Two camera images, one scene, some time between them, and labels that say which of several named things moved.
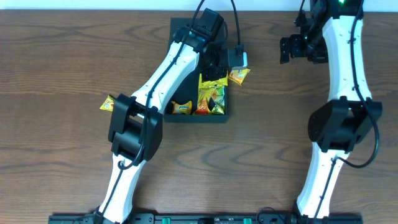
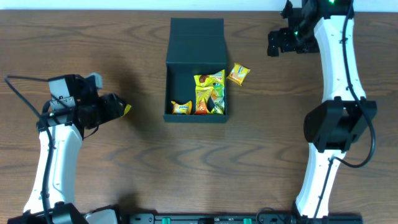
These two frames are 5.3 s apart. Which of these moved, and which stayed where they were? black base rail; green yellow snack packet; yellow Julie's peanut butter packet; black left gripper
Moved: black left gripper
Stayed: black base rail; yellow Julie's peanut butter packet; green yellow snack packet
